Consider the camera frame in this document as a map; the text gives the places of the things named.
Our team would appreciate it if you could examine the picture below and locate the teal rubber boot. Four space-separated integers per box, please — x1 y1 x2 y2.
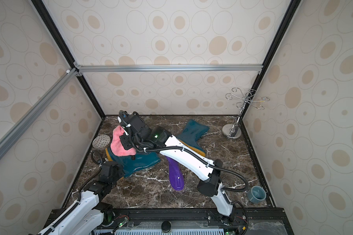
105 148 160 178
177 119 209 157

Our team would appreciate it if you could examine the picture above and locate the pink microfiber cloth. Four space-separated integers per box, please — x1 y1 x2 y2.
110 126 136 157

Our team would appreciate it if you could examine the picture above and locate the purple rubber boot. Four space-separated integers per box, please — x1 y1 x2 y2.
166 157 184 191

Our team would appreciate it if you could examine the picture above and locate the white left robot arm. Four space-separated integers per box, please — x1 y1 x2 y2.
38 161 125 235

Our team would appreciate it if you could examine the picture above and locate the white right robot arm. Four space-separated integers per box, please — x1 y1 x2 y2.
118 110 249 222

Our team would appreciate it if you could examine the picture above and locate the patterned black white bowl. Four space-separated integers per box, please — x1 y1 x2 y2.
92 135 111 149

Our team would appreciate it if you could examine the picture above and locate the chrome mug tree stand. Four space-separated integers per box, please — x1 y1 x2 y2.
222 87 270 140

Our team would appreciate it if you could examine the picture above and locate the teal cup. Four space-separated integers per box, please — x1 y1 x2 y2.
247 186 267 204

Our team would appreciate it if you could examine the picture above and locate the diagonal aluminium rail left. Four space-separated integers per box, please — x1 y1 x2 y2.
0 68 77 160

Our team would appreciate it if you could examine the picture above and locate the horizontal aluminium rail back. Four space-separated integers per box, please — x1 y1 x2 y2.
77 64 263 72

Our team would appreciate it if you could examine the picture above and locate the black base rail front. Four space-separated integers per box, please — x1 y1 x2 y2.
40 203 293 235

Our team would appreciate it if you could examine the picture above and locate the black corner frame post left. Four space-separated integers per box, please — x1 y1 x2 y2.
30 0 106 120

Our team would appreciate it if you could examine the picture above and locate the black corner frame post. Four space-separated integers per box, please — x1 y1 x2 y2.
30 0 106 120
239 0 301 117

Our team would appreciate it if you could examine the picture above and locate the black corner frame post right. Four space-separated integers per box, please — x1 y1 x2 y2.
239 0 301 117

